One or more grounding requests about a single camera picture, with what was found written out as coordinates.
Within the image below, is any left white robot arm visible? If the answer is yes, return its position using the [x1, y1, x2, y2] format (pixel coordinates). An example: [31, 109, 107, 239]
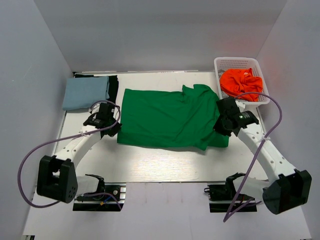
[36, 101, 122, 203]

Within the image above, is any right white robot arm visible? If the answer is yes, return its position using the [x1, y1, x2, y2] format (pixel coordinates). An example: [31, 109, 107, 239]
[214, 97, 312, 217]

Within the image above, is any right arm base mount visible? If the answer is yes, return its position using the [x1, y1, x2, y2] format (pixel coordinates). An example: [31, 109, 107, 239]
[203, 173, 262, 213]

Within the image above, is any folded black t shirt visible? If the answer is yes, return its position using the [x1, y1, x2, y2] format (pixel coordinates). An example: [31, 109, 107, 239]
[74, 73, 119, 103]

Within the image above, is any green t shirt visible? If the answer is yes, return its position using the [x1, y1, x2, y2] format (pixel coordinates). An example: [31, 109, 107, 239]
[117, 84, 229, 151]

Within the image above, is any white plastic basket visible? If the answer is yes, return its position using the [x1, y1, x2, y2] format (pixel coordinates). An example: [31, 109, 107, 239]
[214, 57, 270, 108]

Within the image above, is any grey garment in basket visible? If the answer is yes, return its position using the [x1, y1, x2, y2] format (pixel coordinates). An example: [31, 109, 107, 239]
[217, 69, 229, 99]

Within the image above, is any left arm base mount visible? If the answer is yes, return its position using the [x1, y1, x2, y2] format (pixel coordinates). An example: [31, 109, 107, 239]
[72, 183, 126, 212]

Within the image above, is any orange t shirt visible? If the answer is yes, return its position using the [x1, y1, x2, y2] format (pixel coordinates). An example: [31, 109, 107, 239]
[219, 68, 263, 102]

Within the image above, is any folded light blue t shirt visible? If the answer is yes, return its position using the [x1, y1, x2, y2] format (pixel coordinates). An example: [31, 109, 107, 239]
[62, 76, 109, 111]

